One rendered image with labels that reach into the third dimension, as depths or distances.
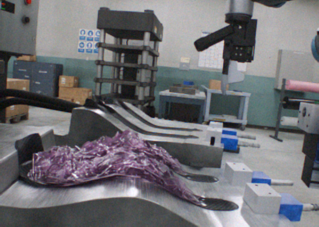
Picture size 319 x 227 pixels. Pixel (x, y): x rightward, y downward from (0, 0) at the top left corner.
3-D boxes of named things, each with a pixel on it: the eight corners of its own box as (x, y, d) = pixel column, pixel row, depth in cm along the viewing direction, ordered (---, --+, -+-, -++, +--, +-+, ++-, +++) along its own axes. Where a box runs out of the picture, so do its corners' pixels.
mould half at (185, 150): (220, 157, 88) (226, 114, 87) (217, 186, 63) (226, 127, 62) (77, 134, 99) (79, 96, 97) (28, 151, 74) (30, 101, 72)
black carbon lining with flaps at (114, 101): (203, 136, 83) (206, 104, 82) (196, 149, 67) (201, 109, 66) (94, 121, 91) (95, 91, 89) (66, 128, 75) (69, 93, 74)
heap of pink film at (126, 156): (185, 169, 54) (191, 129, 54) (206, 213, 37) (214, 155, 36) (50, 158, 52) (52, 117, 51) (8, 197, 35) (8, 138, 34)
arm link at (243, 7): (225, -3, 72) (225, 5, 80) (224, 14, 72) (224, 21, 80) (254, -1, 70) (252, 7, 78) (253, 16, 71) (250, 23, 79)
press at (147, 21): (156, 125, 612) (166, 27, 586) (142, 139, 460) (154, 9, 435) (114, 120, 623) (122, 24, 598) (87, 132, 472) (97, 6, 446)
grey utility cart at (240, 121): (240, 127, 688) (244, 89, 676) (246, 131, 637) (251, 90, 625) (195, 123, 687) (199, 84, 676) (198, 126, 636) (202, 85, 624)
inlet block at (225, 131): (253, 145, 80) (256, 126, 80) (255, 149, 75) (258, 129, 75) (208, 139, 83) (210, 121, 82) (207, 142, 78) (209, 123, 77)
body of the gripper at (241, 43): (253, 63, 72) (258, 16, 70) (220, 60, 74) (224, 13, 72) (250, 65, 79) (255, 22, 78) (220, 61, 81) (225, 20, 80)
